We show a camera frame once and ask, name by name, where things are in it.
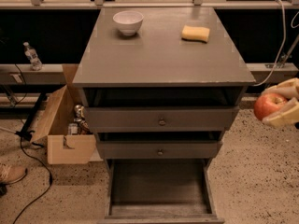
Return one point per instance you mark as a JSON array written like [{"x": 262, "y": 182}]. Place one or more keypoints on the grey top drawer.
[{"x": 162, "y": 119}]

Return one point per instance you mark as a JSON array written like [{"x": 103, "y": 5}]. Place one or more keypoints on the clear plastic water bottle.
[{"x": 32, "y": 56}]

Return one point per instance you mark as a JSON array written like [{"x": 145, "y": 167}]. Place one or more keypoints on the tan sneaker shoe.
[{"x": 11, "y": 174}]

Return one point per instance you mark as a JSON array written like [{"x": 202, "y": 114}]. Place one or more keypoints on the items inside cardboard box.
[{"x": 79, "y": 124}]

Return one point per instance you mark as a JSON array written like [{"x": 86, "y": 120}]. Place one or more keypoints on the yellow sponge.
[{"x": 195, "y": 33}]

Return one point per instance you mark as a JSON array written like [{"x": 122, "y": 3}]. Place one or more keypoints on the cardboard box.
[{"x": 53, "y": 126}]

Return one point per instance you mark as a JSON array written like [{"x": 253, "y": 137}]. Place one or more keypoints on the grey middle drawer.
[{"x": 159, "y": 145}]

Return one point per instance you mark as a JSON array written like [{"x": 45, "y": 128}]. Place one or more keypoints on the red apple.
[{"x": 268, "y": 104}]

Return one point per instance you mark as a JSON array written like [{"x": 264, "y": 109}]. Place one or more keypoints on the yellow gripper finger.
[
  {"x": 289, "y": 88},
  {"x": 287, "y": 115}
]

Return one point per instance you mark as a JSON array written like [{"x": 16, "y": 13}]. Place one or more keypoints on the grey bottom drawer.
[{"x": 159, "y": 192}]

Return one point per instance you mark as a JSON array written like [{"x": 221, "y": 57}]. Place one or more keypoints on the grey drawer cabinet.
[{"x": 157, "y": 67}]

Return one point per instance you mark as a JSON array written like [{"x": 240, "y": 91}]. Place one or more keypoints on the grey drawer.
[
  {"x": 162, "y": 119},
  {"x": 159, "y": 192},
  {"x": 159, "y": 145}
]

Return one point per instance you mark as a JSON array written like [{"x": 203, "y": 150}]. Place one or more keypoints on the white ceramic bowl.
[{"x": 128, "y": 22}]

